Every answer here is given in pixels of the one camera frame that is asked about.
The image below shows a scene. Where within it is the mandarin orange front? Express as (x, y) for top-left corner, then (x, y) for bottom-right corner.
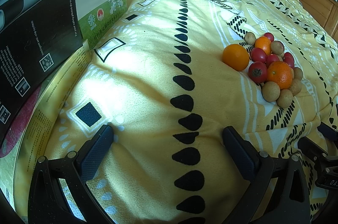
(267, 61), (293, 89)

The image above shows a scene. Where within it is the large orange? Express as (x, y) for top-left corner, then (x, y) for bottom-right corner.
(222, 44), (250, 71)

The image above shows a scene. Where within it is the brown longan fruit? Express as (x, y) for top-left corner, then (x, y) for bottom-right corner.
(262, 81), (280, 102)

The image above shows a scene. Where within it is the brown longan front right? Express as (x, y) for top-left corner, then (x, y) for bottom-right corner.
(277, 89), (293, 108)

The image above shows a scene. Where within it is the brown longan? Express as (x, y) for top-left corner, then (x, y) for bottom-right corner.
(277, 89), (293, 108)
(244, 32), (256, 46)

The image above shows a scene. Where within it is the red cherry tomato with stem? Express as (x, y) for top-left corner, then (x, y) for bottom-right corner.
(248, 61), (267, 83)

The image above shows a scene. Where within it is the red cherry tomato middle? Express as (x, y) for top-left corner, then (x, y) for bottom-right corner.
(250, 48), (267, 63)

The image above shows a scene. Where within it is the small orange in pile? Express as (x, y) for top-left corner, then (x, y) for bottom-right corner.
(254, 36), (271, 56)

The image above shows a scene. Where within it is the brown longan top left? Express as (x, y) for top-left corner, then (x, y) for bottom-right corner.
(244, 32), (256, 46)

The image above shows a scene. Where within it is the wooden bed headboard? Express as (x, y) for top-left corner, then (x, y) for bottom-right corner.
(300, 0), (337, 41)

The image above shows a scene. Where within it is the yellow patterned bedspread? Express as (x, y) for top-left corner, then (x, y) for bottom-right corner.
(45, 0), (337, 223)

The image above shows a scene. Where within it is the black appliance box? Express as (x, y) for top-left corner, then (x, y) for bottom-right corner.
(1, 0), (82, 140)

